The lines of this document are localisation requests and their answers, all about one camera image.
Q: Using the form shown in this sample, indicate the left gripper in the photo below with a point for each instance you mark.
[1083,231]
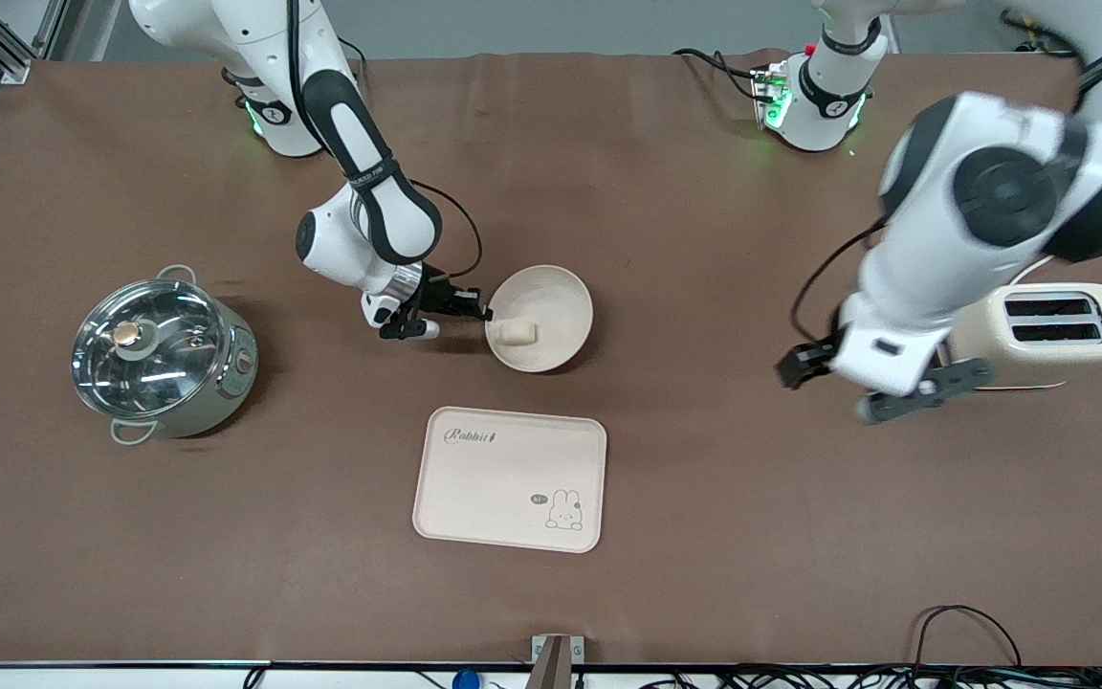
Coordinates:
[803,363]

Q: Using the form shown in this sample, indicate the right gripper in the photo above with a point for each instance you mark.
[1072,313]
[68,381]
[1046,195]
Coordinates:
[436,297]

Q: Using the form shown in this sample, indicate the small white bun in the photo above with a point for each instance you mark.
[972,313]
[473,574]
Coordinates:
[517,332]

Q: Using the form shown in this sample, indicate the round cream plate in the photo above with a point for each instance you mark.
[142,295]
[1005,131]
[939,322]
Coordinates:
[556,301]

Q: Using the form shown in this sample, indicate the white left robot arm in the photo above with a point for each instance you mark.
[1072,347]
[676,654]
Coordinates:
[991,191]

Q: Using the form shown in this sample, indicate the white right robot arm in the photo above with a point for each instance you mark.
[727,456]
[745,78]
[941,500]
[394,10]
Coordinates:
[360,124]

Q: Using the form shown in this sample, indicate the cream rabbit print tray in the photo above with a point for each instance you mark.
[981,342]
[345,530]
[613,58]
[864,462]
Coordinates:
[503,483]

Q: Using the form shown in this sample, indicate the cream two-slot toaster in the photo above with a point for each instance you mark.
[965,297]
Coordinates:
[1058,359]

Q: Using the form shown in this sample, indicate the green electric cooking pot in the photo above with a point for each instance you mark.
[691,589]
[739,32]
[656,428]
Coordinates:
[226,378]

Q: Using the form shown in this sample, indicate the glass pot lid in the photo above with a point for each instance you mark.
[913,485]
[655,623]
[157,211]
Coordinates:
[149,349]

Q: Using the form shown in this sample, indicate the blue round cap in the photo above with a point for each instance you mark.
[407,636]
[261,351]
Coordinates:
[466,680]

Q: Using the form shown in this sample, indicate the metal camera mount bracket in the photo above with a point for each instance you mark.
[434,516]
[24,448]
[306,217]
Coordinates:
[556,660]

